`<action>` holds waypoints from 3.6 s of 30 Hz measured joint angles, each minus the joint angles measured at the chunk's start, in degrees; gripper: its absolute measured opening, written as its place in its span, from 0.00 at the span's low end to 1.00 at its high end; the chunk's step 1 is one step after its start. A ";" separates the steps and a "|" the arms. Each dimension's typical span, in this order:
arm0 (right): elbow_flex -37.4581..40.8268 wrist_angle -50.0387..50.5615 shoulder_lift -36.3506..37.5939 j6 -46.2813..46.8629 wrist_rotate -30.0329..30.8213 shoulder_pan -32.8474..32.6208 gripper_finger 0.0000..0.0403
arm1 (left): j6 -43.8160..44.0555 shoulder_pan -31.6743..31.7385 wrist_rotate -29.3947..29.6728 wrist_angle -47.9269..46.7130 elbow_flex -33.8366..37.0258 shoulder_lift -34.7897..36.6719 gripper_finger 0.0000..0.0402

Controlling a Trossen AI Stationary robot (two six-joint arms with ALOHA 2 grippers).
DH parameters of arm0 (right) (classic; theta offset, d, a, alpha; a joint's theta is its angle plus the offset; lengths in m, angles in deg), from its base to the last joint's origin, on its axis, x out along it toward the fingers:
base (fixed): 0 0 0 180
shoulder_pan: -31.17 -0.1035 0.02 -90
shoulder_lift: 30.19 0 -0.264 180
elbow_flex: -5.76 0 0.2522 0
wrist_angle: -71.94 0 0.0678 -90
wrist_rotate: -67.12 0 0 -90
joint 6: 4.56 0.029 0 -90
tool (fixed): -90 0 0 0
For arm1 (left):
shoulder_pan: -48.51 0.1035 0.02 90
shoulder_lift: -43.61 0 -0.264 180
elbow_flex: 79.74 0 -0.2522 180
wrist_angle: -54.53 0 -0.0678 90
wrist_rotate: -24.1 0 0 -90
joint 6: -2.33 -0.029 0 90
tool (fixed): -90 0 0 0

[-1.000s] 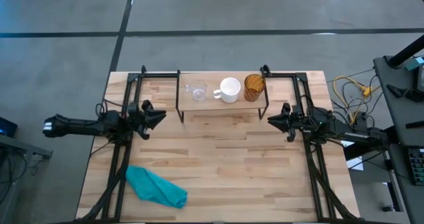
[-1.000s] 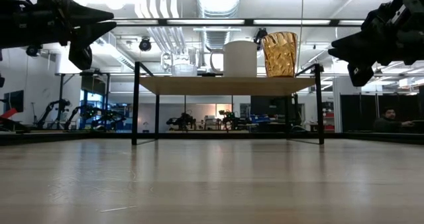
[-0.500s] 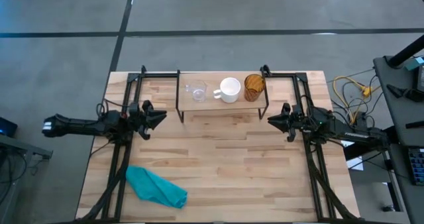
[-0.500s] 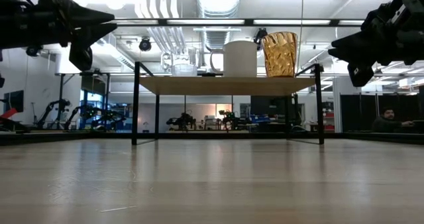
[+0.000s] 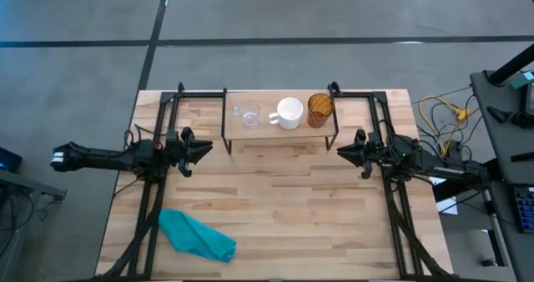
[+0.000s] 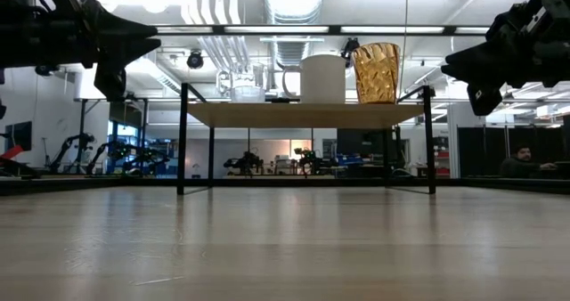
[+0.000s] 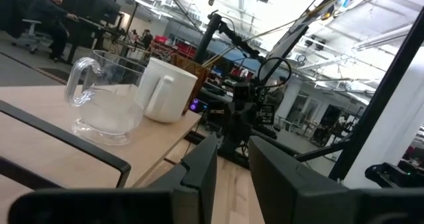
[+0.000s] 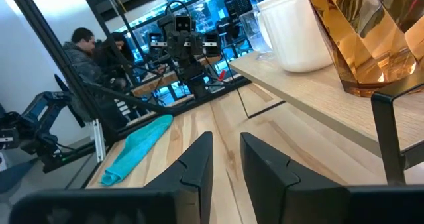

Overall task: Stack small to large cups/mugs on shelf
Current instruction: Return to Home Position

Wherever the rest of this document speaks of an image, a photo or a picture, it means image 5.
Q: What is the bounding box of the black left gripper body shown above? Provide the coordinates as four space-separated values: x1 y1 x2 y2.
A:
164 126 196 166

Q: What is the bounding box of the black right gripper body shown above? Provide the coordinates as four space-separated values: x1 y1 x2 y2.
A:
353 128 391 170

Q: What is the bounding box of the amber ribbed glass tumbler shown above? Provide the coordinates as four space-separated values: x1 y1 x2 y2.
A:
306 92 336 129

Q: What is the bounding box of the clear glass mug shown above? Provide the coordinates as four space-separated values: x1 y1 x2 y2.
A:
232 99 262 130

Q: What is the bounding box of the white ceramic mug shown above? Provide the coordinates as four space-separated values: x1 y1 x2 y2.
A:
268 96 305 131

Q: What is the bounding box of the wooden shelf with black legs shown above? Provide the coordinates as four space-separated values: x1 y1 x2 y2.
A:
220 87 340 156

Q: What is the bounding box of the teal cloth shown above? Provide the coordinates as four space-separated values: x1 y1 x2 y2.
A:
158 208 238 264

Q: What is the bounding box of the white paper sheet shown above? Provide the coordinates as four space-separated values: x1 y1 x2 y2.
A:
426 175 459 216

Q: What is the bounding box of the black diagonal desk beam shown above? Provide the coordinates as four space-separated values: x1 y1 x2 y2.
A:
432 158 504 203

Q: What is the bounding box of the grey side desk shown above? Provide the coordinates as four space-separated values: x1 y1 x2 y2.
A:
470 68 534 282

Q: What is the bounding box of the black stand foot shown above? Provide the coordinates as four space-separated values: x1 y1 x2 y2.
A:
486 105 534 130

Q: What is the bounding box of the black marker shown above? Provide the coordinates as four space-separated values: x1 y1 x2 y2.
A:
510 151 534 164

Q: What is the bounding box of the grey side table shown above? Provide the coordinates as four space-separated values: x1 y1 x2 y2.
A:
0 169 68 282

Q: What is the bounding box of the black monitor pole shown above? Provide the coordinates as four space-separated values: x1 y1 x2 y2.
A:
486 43 534 86

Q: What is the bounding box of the black keyboard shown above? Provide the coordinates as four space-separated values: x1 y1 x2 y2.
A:
513 184 534 234

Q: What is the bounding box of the teal small box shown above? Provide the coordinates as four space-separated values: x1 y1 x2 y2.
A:
511 70 534 90

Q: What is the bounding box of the black device with blue light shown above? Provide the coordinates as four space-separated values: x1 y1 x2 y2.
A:
0 147 23 174

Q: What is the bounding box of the black aluminium table frame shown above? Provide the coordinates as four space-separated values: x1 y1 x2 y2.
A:
98 88 456 282

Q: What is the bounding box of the yellow cable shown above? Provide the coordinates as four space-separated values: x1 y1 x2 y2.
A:
418 94 481 156

